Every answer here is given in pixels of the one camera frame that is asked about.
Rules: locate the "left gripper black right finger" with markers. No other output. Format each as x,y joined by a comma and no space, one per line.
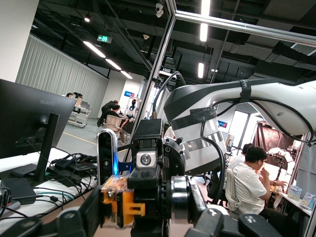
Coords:
217,222

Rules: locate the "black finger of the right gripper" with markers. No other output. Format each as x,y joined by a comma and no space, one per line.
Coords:
148,229
145,159

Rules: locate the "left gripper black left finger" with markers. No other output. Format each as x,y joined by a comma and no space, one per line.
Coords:
74,219

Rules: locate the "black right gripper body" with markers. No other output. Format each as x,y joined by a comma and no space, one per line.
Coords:
148,128

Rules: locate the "orange and black switch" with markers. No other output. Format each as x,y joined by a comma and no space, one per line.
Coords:
126,200

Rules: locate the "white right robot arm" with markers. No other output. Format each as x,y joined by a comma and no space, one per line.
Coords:
271,98

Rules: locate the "white office chair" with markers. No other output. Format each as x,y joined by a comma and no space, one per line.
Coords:
230,195

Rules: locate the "beige office chair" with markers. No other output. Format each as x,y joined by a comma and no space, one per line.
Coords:
113,123

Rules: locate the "seated person black shirt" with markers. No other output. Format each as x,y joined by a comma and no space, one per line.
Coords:
112,114

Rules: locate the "seated person white shirt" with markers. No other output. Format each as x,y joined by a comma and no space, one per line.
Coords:
247,187

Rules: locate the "bending person black clothes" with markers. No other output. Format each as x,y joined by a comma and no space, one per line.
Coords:
107,106

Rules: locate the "ceiling strip light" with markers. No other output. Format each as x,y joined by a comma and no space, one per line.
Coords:
204,32
113,64
201,70
126,74
94,49

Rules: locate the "flat black box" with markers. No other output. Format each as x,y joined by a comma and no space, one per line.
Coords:
17,188

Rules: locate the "dark haired person behind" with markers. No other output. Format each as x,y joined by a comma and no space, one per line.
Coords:
238,159

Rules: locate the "light blue printed carton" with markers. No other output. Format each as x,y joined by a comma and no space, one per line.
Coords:
308,201
295,192

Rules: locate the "black backdrop curtain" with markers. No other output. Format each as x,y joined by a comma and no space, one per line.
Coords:
269,138

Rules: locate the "green exit sign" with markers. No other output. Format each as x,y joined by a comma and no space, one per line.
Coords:
104,39

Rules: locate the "long white curtain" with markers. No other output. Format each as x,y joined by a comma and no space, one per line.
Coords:
56,71

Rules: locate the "black Huawei monitor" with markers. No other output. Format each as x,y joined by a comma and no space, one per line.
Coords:
24,116

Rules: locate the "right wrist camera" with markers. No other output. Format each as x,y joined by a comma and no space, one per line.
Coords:
106,153

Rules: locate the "blue wall sign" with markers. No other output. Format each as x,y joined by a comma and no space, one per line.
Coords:
129,93
222,123

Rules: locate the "aluminium frame post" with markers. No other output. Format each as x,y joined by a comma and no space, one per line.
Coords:
158,61

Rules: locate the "white security camera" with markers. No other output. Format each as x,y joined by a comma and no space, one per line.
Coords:
159,9

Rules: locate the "aluminium frame beam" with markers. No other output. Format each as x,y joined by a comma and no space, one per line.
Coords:
247,27

